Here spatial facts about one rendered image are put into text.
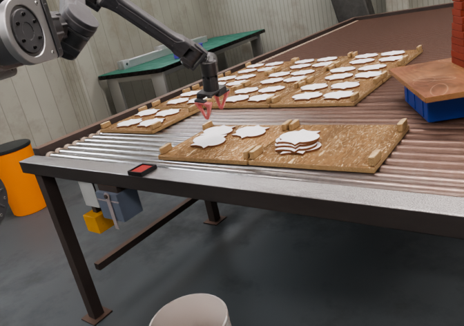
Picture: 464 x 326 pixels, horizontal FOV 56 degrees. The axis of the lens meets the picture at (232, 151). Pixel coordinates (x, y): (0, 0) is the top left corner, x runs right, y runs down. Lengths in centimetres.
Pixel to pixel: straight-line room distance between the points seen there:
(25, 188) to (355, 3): 489
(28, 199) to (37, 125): 137
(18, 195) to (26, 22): 345
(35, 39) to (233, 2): 721
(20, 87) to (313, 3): 454
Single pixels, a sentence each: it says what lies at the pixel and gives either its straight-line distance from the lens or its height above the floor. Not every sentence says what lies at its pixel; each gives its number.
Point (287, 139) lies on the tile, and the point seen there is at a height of 97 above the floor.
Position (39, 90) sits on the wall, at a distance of 550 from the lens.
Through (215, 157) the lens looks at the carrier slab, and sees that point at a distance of 150.
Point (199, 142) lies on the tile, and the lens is 166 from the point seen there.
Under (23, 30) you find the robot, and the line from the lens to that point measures 89.
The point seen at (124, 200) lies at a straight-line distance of 174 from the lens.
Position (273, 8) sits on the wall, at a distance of 770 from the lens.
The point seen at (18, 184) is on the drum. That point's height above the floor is 31.
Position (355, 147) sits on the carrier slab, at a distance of 138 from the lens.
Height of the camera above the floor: 143
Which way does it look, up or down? 19 degrees down
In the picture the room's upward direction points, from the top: 12 degrees counter-clockwise
